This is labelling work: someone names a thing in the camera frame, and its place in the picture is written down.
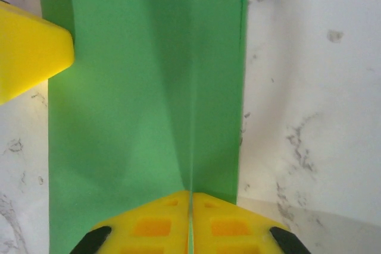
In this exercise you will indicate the green paper sheet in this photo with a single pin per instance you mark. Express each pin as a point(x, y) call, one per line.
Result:
point(134, 87)

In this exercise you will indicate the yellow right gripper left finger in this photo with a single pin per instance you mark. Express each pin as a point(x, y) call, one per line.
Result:
point(149, 227)

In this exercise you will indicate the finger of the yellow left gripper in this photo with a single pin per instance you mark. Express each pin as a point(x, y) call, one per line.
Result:
point(26, 51)

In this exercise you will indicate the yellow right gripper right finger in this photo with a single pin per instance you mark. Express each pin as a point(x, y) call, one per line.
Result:
point(232, 230)

